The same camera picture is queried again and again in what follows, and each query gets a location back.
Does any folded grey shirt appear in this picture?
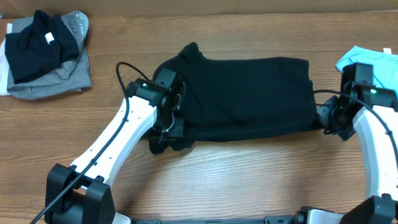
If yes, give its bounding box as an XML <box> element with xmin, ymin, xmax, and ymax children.
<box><xmin>1</xmin><ymin>11</ymin><xmax>92</xmax><ymax>100</ymax></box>

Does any black t-shirt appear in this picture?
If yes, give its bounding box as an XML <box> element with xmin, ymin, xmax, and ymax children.
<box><xmin>149</xmin><ymin>42</ymin><xmax>322</xmax><ymax>154</ymax></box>

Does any folded white shirt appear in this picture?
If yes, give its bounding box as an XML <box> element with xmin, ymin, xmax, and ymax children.
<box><xmin>0</xmin><ymin>39</ymin><xmax>9</xmax><ymax>96</ymax></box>

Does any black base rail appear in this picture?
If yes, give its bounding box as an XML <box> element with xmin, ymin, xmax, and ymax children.
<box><xmin>74</xmin><ymin>214</ymin><xmax>352</xmax><ymax>224</ymax></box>

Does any light blue t-shirt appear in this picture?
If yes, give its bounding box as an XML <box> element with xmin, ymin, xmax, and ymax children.
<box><xmin>335</xmin><ymin>46</ymin><xmax>397</xmax><ymax>93</ymax></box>

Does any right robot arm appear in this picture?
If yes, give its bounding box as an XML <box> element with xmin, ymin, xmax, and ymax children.
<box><xmin>289</xmin><ymin>63</ymin><xmax>397</xmax><ymax>224</ymax></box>

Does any folded black shirt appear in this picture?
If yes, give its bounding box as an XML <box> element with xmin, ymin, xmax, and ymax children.
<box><xmin>5</xmin><ymin>10</ymin><xmax>79</xmax><ymax>84</ymax></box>

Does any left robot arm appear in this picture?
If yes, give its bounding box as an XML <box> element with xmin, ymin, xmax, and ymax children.
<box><xmin>42</xmin><ymin>68</ymin><xmax>186</xmax><ymax>223</ymax></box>

